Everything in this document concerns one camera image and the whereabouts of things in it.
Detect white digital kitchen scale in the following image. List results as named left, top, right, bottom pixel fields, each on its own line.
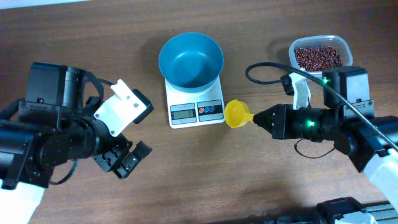
left=165, top=78, right=225, bottom=129

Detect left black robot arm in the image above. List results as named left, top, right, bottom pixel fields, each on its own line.
left=1, top=62, right=153, bottom=223

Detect yellow plastic measuring scoop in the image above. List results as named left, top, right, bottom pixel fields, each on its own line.
left=225, top=100, right=254, bottom=128

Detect red beans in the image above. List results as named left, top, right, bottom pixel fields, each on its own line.
left=294, top=46, right=342, bottom=72

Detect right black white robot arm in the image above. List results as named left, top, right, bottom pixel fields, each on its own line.
left=252, top=66, right=397, bottom=208

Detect right black camera cable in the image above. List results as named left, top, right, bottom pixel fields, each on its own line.
left=244, top=62, right=398, bottom=153

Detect teal plastic bowl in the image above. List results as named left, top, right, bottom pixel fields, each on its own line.
left=158, top=32, right=224, bottom=93

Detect clear plastic food container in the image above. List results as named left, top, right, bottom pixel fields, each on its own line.
left=289, top=35, right=353, bottom=77

